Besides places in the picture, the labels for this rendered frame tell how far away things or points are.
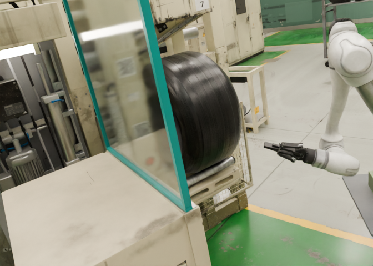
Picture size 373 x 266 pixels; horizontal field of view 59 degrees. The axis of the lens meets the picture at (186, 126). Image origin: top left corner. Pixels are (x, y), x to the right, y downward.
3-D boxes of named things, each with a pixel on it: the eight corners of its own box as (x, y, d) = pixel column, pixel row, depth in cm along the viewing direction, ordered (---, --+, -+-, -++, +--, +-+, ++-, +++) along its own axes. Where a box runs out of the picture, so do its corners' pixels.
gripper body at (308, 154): (316, 157, 152) (296, 152, 153) (310, 168, 158) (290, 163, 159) (316, 145, 157) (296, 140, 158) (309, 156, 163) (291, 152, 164)
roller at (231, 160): (179, 183, 156) (175, 181, 160) (181, 191, 157) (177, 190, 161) (235, 155, 172) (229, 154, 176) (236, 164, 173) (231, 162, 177)
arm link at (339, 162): (322, 175, 155) (318, 161, 166) (356, 184, 153) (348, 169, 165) (331, 155, 150) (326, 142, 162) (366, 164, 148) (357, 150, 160)
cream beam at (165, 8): (115, 34, 158) (106, 2, 153) (98, 35, 179) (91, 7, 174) (213, 11, 186) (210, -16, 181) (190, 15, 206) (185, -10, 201)
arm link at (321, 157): (321, 172, 157) (308, 170, 157) (320, 159, 163) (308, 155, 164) (329, 161, 150) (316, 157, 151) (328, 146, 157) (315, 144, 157)
